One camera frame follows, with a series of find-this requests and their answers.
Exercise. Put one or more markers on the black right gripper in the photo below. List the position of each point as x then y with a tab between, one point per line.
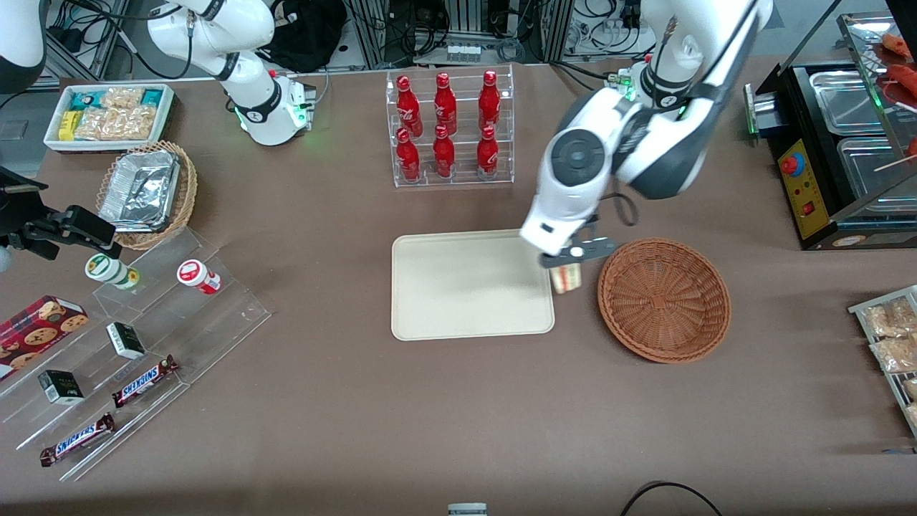
20	212

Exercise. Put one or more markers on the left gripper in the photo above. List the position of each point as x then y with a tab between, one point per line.
592	218

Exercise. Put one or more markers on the triangular sandwich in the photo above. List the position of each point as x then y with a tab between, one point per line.
566	279

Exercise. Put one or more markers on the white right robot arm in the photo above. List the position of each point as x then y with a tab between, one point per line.
229	43

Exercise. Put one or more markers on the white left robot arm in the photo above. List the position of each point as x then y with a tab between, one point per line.
659	150

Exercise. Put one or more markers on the brown round wicker basket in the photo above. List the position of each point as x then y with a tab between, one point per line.
663	301

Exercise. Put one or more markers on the cream rectangular plastic tray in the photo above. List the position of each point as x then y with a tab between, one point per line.
469	287

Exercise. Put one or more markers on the light wicker basket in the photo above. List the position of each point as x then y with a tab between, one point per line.
188	186

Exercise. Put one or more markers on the green label yogurt bottle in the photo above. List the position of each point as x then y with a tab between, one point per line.
111	271

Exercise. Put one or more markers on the stacked aluminium foil trays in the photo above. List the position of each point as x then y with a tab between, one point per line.
140	190

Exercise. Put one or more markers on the white plastic snack bin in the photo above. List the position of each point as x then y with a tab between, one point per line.
54	140

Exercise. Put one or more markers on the red cookie box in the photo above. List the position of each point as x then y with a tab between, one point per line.
36	333

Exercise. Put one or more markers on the yellow snack packet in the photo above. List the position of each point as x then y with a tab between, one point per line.
69	125

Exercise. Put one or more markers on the small black box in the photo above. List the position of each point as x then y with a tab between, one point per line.
126	340
61	387

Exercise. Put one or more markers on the clear rice cracker bag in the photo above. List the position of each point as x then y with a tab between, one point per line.
122	97
114	123

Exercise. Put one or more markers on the red cola bottle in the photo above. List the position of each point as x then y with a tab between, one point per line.
408	159
487	156
443	156
489	102
408	107
445	106

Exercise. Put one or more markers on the teal snack packet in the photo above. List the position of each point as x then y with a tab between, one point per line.
82	100
152	97

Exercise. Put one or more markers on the red label yogurt bottle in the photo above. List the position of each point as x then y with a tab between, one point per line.
198	276

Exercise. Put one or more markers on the snickers chocolate bar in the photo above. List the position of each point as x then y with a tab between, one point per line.
77	439
143	381

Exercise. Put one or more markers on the clear acrylic stepped display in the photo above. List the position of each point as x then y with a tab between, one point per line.
208	315

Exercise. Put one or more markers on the clear acrylic bottle rack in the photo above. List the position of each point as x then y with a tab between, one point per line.
466	115

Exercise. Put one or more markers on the white power strip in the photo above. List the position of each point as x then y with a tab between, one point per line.
463	52

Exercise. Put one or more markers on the black hot dog warmer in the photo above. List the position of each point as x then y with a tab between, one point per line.
809	186

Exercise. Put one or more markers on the small white grey device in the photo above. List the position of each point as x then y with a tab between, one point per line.
467	509

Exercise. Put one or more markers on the black bag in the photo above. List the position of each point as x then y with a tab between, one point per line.
304	36

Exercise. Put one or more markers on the clear bagged snack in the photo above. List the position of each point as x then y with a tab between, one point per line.
895	355
913	414
892	319
911	388

